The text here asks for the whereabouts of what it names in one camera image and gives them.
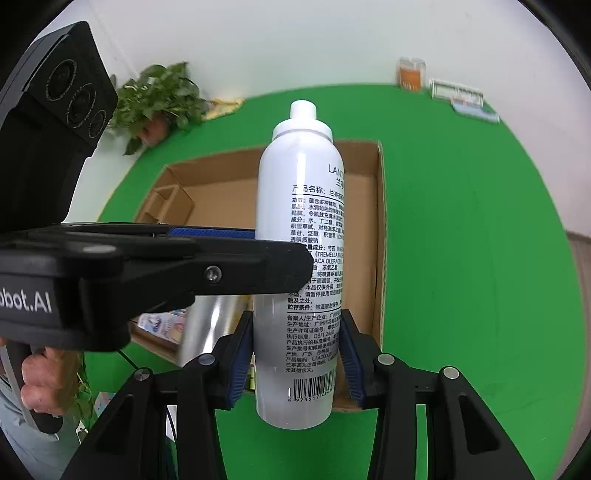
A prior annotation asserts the clear plastic film roll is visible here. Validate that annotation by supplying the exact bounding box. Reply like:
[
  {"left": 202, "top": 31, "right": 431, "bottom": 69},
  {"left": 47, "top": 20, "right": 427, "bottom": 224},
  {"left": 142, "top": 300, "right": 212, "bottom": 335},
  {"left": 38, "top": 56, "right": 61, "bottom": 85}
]
[{"left": 178, "top": 293, "right": 253, "bottom": 370}]

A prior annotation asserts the pale yellow cloth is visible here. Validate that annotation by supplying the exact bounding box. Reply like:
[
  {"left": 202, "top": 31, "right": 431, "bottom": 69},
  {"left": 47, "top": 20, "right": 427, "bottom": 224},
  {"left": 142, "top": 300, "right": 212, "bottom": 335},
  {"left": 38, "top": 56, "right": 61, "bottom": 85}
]
[{"left": 202, "top": 97, "right": 245, "bottom": 121}]

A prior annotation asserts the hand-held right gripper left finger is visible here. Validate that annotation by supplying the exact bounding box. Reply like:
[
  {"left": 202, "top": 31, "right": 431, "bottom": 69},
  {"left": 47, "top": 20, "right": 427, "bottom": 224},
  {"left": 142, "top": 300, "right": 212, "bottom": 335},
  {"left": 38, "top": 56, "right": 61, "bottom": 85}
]
[{"left": 60, "top": 310, "right": 256, "bottom": 480}]

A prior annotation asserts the person's left hand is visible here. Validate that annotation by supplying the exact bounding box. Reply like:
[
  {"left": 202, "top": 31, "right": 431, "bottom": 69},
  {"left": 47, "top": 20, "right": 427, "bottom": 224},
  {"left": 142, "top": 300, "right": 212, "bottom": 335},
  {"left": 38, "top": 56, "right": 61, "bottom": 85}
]
[{"left": 21, "top": 347, "right": 86, "bottom": 417}]

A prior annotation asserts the green leafy vine plant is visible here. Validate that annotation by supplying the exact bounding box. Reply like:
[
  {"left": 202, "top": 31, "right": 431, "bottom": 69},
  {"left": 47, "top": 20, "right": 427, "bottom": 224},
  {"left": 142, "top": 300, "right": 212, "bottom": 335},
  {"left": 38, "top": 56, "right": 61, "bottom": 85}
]
[{"left": 62, "top": 351, "right": 100, "bottom": 439}]

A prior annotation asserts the blue card box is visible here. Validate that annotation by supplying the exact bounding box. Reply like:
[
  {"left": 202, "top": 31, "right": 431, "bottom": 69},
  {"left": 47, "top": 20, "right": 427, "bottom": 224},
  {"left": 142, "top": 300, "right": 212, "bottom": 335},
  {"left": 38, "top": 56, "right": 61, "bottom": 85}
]
[{"left": 450, "top": 97, "right": 501, "bottom": 124}]

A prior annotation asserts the green tablecloth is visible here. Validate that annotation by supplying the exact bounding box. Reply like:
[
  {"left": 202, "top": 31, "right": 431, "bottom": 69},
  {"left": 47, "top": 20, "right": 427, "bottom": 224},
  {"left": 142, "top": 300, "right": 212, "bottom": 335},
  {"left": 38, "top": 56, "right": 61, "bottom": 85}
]
[{"left": 95, "top": 83, "right": 574, "bottom": 480}]

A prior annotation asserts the colourful printed game box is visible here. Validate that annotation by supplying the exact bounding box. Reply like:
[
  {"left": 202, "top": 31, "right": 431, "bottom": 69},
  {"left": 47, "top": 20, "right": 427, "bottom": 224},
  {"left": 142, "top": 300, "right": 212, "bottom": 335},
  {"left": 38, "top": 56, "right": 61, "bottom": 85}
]
[{"left": 136, "top": 308, "right": 188, "bottom": 348}]

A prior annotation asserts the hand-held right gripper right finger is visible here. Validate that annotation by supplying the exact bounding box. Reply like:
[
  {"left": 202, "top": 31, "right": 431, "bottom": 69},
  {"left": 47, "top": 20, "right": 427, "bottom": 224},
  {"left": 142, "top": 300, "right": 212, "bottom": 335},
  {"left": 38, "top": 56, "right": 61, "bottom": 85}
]
[{"left": 339, "top": 308, "right": 539, "bottom": 480}]

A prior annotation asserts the potted green plant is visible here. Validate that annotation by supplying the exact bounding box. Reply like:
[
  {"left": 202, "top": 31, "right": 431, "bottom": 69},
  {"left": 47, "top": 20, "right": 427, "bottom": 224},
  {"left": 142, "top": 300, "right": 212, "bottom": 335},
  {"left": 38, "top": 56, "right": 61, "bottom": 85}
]
[{"left": 108, "top": 62, "right": 214, "bottom": 156}]

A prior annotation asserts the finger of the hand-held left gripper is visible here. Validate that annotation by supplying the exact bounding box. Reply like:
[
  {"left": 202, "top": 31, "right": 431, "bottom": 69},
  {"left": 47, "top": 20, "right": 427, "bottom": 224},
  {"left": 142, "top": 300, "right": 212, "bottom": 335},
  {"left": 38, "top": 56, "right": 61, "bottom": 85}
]
[
  {"left": 61, "top": 223, "right": 257, "bottom": 243},
  {"left": 78, "top": 240, "right": 315, "bottom": 320}
]

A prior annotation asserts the brown cardboard box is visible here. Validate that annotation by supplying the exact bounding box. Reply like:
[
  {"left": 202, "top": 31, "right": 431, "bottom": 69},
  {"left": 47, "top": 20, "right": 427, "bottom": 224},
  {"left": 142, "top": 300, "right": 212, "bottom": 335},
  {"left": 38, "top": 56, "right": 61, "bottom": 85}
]
[{"left": 129, "top": 140, "right": 385, "bottom": 413}]

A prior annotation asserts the white spray bottle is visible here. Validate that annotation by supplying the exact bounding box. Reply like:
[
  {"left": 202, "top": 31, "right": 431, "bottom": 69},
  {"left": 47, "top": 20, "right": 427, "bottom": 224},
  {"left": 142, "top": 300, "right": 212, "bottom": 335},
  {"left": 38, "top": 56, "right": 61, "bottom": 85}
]
[{"left": 255, "top": 100, "right": 347, "bottom": 426}]

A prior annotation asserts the person's grey clothing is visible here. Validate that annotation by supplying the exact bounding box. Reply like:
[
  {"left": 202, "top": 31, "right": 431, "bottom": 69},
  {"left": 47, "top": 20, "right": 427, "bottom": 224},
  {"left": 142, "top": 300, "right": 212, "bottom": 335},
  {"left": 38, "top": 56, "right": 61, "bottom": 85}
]
[{"left": 0, "top": 381, "right": 81, "bottom": 480}]

